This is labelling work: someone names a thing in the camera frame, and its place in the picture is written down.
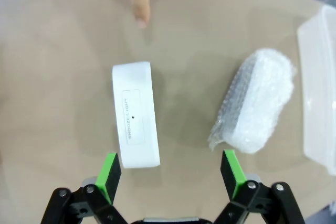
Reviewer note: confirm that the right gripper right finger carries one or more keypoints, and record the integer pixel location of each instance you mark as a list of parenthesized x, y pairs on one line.
[(231, 176)]

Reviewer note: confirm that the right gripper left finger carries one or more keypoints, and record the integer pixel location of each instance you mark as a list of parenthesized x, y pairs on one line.
[(109, 179)]

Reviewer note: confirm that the unwrapped white clock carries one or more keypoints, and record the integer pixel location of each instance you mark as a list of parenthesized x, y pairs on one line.
[(136, 119)]

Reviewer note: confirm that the bubble clock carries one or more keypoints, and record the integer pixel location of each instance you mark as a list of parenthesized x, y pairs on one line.
[(260, 103)]

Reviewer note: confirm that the clear plastic container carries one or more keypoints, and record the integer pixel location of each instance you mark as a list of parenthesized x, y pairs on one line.
[(320, 90)]

